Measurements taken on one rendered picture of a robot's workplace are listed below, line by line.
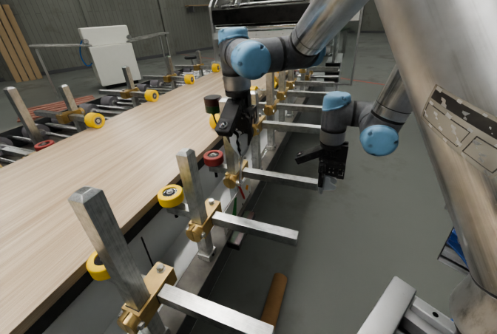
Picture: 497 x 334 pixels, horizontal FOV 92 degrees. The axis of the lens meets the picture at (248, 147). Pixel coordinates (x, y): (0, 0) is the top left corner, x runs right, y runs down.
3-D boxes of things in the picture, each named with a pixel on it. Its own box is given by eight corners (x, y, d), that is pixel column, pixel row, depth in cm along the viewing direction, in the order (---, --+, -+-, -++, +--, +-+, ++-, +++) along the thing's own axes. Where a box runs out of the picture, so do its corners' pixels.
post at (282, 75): (284, 140, 165) (285, 68, 142) (283, 142, 162) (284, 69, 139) (279, 139, 166) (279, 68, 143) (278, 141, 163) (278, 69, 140)
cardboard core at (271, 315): (287, 275, 137) (273, 332, 112) (287, 283, 140) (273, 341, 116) (274, 270, 139) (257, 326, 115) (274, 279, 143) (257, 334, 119)
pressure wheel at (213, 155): (228, 173, 104) (225, 150, 98) (220, 183, 98) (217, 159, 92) (212, 170, 107) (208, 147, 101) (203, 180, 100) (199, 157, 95)
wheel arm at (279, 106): (327, 111, 124) (328, 104, 122) (326, 114, 121) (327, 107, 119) (238, 105, 141) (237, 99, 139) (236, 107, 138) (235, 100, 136)
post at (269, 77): (274, 150, 142) (274, 66, 119) (273, 153, 139) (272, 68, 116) (268, 149, 143) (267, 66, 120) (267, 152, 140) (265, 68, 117)
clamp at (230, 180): (248, 170, 101) (248, 159, 98) (236, 190, 90) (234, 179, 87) (236, 168, 102) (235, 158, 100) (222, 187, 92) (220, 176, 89)
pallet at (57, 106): (93, 100, 510) (92, 94, 505) (102, 108, 453) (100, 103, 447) (21, 115, 444) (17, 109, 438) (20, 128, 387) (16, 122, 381)
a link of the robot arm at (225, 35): (220, 30, 54) (213, 28, 61) (225, 79, 59) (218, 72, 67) (254, 26, 56) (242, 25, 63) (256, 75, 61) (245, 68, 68)
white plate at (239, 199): (251, 191, 107) (250, 173, 102) (226, 236, 86) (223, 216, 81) (250, 191, 107) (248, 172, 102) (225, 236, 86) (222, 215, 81)
